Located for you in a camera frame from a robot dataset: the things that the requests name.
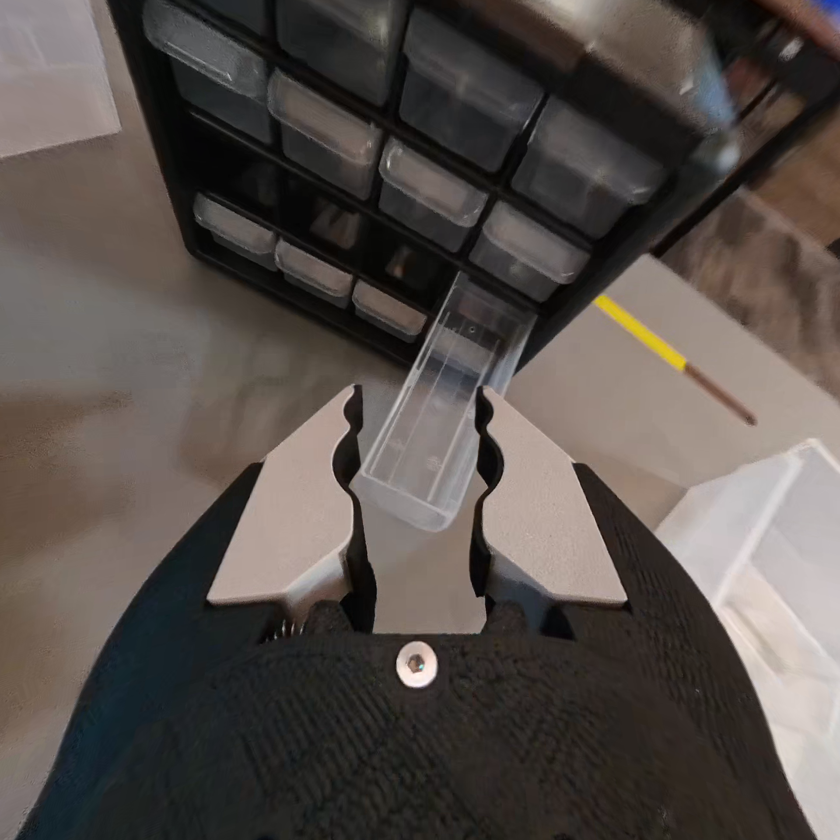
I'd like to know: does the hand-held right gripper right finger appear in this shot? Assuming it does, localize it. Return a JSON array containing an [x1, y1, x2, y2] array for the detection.
[[471, 386, 629, 629]]

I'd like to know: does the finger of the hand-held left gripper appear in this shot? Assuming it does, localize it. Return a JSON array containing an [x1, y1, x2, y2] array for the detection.
[[558, 0, 746, 175]]

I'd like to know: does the yellow tape strip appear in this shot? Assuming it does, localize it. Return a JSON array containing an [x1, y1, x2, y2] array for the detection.
[[594, 295, 690, 375]]

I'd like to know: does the small clear plastic drawer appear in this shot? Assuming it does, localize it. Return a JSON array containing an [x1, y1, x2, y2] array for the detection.
[[348, 272, 539, 532]]

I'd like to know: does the black drawer cabinet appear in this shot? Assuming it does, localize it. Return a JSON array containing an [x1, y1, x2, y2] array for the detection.
[[105, 0, 840, 368]]

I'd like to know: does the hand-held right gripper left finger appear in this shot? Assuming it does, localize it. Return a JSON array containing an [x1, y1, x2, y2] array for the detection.
[[205, 385, 379, 619]]

